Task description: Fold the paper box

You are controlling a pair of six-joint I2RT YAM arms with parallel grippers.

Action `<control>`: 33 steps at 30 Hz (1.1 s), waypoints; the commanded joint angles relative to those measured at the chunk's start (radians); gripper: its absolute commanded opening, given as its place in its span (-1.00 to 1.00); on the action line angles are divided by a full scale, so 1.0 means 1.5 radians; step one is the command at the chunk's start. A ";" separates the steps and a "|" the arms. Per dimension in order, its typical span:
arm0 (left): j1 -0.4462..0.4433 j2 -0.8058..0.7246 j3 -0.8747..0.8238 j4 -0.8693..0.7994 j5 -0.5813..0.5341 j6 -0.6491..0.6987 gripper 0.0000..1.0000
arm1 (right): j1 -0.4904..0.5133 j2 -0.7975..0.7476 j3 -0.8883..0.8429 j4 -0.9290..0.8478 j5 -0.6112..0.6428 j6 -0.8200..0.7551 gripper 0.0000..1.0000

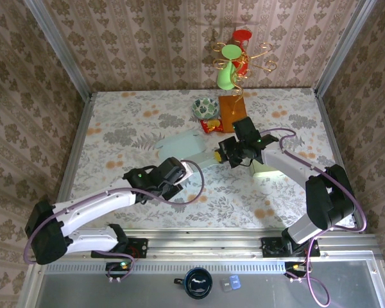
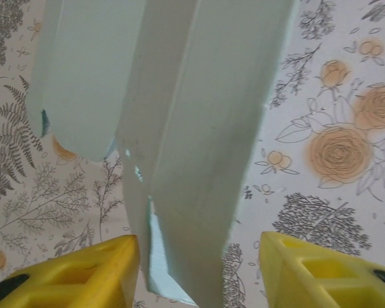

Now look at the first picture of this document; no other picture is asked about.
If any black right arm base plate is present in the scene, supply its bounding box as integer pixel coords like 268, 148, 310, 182
261, 237, 321, 258

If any light blue paper box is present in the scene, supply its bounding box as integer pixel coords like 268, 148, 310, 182
155, 132, 222, 170

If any gold wire stand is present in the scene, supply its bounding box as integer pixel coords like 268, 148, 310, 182
211, 41, 277, 116

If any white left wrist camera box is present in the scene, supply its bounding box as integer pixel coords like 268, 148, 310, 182
178, 160, 195, 181

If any aluminium side rail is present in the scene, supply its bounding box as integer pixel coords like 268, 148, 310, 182
313, 89, 366, 234
47, 92, 96, 237

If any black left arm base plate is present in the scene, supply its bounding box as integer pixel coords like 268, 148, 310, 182
90, 237, 148, 259

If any floral table cover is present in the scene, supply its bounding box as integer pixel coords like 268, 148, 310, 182
62, 88, 357, 230

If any aluminium frame post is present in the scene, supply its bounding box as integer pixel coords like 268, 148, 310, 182
312, 0, 378, 97
22, 0, 94, 100

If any small black connector box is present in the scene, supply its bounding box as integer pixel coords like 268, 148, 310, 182
105, 261, 132, 273
284, 262, 312, 273

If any green paper box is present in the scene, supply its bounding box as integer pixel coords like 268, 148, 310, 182
249, 158, 285, 179

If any green plastic goblet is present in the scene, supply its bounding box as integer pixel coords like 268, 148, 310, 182
216, 44, 242, 90

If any grey metal tray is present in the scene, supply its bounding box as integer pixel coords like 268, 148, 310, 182
19, 259, 385, 308

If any red snack packet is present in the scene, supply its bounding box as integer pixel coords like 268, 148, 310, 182
200, 118, 224, 134

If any brown wooden board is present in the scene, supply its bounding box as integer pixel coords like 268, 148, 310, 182
218, 95, 248, 133

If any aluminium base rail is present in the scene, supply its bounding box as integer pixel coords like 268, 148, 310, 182
31, 234, 385, 261

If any red plastic goblet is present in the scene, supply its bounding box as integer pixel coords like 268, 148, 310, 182
232, 29, 253, 76

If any leaf pattern bowl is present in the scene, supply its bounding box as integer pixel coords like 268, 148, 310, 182
192, 97, 219, 119

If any dark blue mug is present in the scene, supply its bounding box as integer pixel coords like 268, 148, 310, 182
174, 267, 214, 300

